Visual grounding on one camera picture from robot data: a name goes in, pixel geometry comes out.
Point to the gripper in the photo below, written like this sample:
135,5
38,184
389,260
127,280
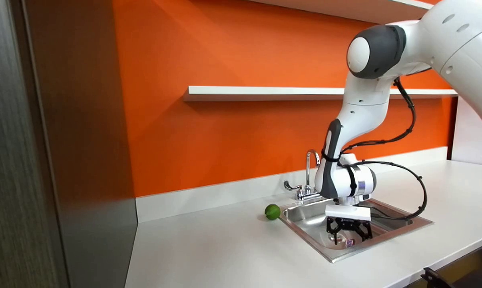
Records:
349,223

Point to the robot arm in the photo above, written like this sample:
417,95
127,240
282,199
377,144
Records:
365,108

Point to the brown packet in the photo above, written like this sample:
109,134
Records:
349,242

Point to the stainless steel sink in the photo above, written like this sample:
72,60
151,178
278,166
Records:
305,220

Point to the chrome tap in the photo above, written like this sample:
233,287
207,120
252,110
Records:
307,176

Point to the green lime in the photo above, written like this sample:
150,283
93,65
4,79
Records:
272,211

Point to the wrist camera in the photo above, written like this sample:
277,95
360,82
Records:
348,212

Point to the white wall shelf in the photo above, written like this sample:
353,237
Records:
265,93

